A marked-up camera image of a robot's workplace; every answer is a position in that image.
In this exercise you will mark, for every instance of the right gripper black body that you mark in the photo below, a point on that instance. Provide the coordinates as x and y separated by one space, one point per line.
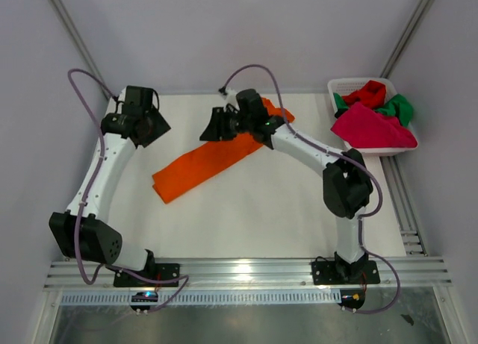
224 121

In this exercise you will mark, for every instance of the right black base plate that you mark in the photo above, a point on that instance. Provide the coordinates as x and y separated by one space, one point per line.
339 272

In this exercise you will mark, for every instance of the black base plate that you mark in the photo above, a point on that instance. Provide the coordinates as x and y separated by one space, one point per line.
339 272
164 275

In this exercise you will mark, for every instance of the green t shirt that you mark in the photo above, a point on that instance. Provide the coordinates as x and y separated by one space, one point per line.
398 106

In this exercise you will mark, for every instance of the right frame post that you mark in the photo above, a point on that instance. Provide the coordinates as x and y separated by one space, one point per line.
418 14

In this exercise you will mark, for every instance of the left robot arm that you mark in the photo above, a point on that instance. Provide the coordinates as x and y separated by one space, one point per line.
82 231

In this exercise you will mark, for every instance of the orange t shirt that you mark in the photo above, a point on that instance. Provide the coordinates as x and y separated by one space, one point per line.
201 164

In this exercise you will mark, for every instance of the right controller board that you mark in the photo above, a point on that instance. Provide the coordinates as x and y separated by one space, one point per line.
352 299

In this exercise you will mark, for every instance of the left controller board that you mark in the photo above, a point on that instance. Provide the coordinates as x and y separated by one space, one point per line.
144 300

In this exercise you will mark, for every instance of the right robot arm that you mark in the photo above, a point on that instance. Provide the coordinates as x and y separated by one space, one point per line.
346 188

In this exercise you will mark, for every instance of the red t shirt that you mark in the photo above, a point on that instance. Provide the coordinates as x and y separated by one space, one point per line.
371 95

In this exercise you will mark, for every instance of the white plastic basket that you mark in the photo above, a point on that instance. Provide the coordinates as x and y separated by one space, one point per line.
345 86

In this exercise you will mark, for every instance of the frame post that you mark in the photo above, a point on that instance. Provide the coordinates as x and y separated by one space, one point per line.
418 14
72 31

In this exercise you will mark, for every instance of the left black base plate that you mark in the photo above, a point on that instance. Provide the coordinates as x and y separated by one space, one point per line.
164 275

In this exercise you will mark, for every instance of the aluminium front rail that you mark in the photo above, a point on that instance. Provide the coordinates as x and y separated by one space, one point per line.
248 274

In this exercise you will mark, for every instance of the controller board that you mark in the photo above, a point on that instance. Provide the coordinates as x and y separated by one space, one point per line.
352 299
144 300

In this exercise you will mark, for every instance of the left frame post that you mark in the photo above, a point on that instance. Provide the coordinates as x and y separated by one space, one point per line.
72 31

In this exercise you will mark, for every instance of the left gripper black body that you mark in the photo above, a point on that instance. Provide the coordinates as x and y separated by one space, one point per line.
150 125

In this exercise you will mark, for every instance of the magenta t shirt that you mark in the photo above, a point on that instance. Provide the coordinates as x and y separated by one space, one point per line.
364 128

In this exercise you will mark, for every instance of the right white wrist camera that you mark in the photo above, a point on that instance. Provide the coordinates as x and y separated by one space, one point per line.
231 98

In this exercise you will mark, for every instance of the black t shirt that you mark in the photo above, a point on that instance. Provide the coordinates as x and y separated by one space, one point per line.
339 113

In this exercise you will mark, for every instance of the white slotted cable duct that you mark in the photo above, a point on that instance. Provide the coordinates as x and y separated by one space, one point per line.
205 297

